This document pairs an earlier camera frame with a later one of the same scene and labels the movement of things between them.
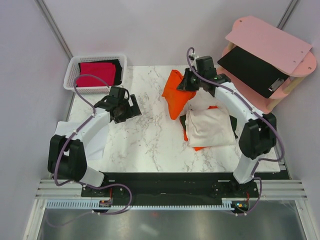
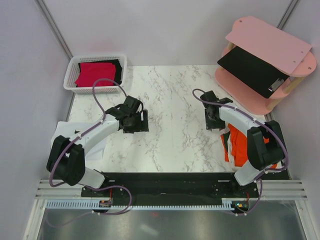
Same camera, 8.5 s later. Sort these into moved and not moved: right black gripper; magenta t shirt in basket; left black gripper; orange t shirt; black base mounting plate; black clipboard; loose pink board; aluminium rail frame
Moved: right black gripper; orange t shirt; left black gripper
Not moved: aluminium rail frame; black clipboard; magenta t shirt in basket; loose pink board; black base mounting plate
